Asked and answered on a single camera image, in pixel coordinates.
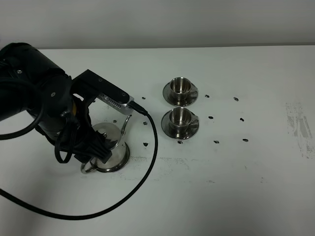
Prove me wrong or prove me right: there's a stainless steel saucer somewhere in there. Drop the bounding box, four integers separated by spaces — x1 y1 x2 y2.
162 77 198 107
161 110 199 140

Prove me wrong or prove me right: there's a stainless steel teacup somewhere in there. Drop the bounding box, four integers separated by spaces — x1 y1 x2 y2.
170 77 197 99
168 107 199 130

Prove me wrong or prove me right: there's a near stainless steel teacup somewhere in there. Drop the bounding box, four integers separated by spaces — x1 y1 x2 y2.
168 107 199 130

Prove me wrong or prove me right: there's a near stainless steel saucer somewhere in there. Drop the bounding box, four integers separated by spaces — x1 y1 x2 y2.
161 110 199 140

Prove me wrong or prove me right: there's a far stainless steel teacup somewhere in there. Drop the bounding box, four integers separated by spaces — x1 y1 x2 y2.
170 77 197 99

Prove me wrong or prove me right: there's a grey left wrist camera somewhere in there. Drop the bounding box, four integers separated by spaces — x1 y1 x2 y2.
71 70 133 116

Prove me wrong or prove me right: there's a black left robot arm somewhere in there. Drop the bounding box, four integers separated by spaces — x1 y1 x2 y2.
0 43 112 163

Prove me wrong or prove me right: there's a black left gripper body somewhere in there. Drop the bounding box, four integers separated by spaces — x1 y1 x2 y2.
35 95 112 164

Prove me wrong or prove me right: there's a stainless steel teapot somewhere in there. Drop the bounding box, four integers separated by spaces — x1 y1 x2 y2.
80 115 132 174

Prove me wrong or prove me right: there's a far stainless steel saucer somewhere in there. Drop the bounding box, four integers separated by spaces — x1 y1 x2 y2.
162 77 198 107

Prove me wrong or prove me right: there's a black camera cable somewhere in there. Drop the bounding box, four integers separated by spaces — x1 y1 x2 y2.
0 100 158 220

